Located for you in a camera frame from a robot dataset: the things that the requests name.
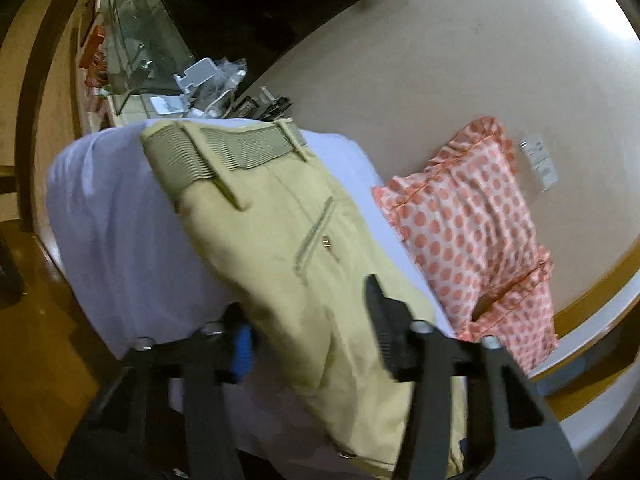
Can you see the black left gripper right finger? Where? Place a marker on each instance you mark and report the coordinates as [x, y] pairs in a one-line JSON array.
[[510, 430]]

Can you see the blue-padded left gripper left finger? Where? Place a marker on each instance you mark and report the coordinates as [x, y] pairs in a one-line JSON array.
[[163, 414]]

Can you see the khaki yellow pants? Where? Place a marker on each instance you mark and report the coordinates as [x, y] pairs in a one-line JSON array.
[[274, 224]]

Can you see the white bed sheet mattress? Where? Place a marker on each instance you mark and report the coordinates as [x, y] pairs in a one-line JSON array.
[[135, 272]]

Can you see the orange polka dot pillow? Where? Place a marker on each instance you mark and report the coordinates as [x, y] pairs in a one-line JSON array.
[[466, 225]]

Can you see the cluttered white gadgets on table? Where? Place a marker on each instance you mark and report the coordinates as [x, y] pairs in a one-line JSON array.
[[209, 89]]

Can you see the glass shelf unit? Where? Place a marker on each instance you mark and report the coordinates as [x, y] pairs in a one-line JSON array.
[[144, 53]]

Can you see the white wall socket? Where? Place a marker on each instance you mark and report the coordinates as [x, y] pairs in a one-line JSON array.
[[540, 162]]

